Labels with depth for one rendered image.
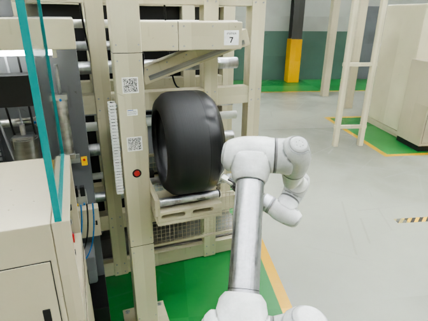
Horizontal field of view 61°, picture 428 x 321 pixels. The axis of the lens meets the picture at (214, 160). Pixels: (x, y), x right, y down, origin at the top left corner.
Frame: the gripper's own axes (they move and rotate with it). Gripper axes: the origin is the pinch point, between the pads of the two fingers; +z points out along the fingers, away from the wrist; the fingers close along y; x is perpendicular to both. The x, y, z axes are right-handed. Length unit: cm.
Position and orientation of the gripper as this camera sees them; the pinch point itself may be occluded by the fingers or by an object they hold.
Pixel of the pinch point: (227, 179)
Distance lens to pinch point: 187.6
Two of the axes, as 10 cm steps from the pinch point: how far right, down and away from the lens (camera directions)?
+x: 5.0, -6.1, 6.2
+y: -1.8, 6.3, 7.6
